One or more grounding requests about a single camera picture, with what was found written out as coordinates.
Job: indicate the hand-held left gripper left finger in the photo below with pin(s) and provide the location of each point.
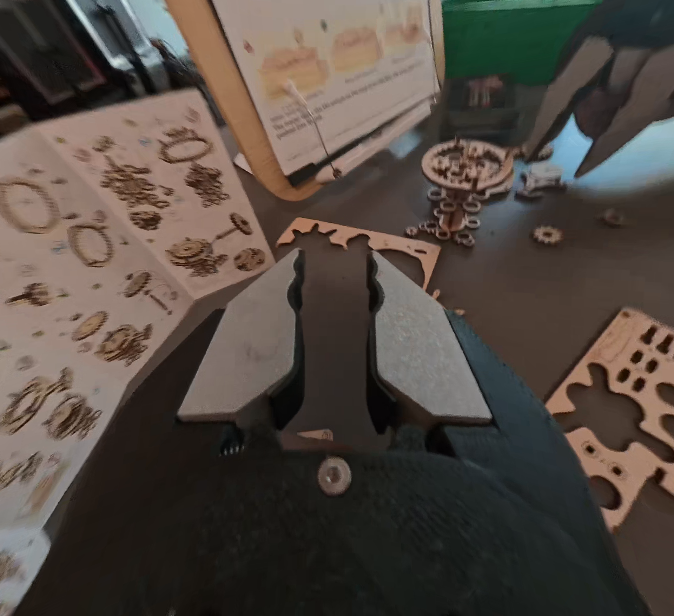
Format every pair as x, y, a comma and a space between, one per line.
247, 358

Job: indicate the wooden document stand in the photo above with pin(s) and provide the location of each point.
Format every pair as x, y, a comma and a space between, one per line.
210, 73

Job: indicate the green plastic bin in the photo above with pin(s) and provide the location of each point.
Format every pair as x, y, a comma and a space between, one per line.
500, 36

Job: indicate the wooden gear model assembly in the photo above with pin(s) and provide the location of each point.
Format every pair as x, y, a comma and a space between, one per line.
463, 173

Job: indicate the round wooden frame part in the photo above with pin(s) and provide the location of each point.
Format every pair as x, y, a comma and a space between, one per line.
542, 179

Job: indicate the paper instruction leaflet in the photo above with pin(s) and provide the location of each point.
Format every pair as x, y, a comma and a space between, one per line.
131, 179

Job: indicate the black model kit box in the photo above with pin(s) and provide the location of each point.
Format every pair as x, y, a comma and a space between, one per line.
474, 115

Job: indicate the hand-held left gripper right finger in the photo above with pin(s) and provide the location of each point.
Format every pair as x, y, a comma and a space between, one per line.
432, 363

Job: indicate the punched-out wooden part sheet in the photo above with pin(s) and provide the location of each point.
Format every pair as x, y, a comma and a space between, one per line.
613, 352

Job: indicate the jagged wooden sheet strip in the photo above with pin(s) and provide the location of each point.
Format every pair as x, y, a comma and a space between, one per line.
426, 268

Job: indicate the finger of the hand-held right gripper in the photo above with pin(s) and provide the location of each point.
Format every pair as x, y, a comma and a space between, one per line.
568, 89
642, 105

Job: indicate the small wooden gear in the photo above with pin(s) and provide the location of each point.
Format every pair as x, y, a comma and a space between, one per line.
546, 235

